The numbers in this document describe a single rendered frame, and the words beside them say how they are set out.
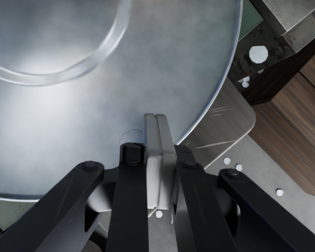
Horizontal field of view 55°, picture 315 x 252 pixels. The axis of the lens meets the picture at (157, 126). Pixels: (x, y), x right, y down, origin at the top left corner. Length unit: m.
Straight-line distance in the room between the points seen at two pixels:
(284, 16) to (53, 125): 0.31
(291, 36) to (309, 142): 0.36
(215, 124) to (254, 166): 0.86
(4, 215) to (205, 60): 0.28
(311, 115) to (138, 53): 0.58
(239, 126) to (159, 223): 0.84
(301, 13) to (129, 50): 0.26
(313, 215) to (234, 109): 0.99
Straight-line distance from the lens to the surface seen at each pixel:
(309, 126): 0.75
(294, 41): 0.44
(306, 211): 1.19
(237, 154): 1.06
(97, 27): 0.22
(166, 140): 0.16
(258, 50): 0.39
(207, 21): 0.24
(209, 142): 0.22
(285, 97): 0.73
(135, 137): 0.22
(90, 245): 1.08
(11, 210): 0.39
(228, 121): 0.23
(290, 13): 0.43
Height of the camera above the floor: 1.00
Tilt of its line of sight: 86 degrees down
